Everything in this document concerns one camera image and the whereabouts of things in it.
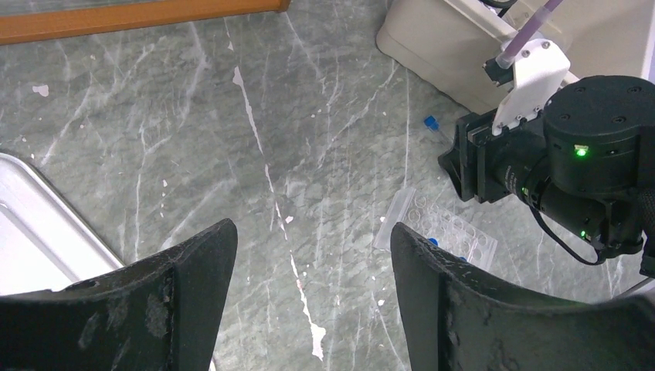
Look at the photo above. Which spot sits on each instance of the small blue clip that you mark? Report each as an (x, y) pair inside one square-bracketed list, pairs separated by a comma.
[(437, 132)]

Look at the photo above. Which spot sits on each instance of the beige plastic bin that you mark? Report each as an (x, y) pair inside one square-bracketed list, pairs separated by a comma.
[(447, 42)]

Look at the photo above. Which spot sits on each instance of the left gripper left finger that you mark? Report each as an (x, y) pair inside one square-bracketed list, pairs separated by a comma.
[(159, 313)]

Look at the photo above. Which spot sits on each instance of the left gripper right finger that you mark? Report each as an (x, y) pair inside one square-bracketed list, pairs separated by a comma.
[(458, 317)]

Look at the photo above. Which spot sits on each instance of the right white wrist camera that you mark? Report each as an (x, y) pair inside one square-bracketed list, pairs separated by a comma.
[(536, 74)]

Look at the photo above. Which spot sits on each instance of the orange wooden shelf rack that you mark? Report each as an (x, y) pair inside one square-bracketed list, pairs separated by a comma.
[(40, 26)]

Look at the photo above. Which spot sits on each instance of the white plastic container lid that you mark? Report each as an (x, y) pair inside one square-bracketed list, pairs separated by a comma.
[(44, 244)]

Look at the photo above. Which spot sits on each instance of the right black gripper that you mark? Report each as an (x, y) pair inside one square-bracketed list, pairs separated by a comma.
[(488, 168)]

